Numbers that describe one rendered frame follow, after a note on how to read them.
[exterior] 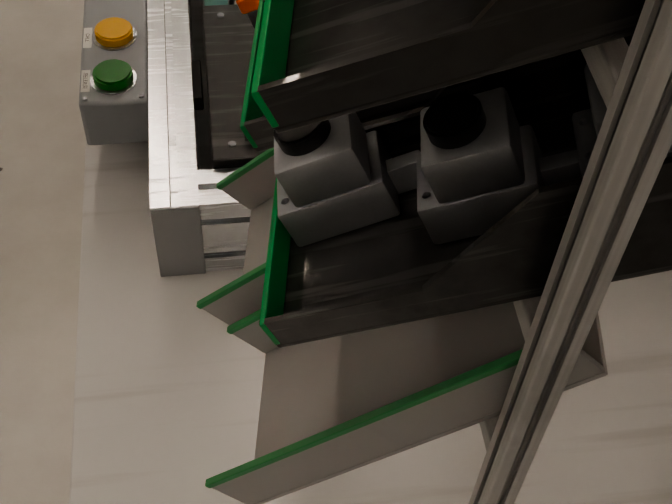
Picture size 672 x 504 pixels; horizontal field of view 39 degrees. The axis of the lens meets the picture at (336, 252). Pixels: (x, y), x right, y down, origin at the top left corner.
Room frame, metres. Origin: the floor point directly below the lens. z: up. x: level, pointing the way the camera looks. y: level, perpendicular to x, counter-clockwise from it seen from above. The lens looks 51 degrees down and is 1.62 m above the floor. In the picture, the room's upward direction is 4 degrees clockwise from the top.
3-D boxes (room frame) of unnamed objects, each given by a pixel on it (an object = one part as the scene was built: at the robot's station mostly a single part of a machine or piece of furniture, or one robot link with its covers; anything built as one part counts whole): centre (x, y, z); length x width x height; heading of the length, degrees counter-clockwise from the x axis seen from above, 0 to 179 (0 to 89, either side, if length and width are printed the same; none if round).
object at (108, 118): (0.82, 0.25, 0.93); 0.21 x 0.07 x 0.06; 10
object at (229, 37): (0.77, 0.03, 0.96); 0.24 x 0.24 x 0.02; 10
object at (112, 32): (0.82, 0.25, 0.96); 0.04 x 0.04 x 0.02
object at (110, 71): (0.75, 0.24, 0.96); 0.04 x 0.04 x 0.02
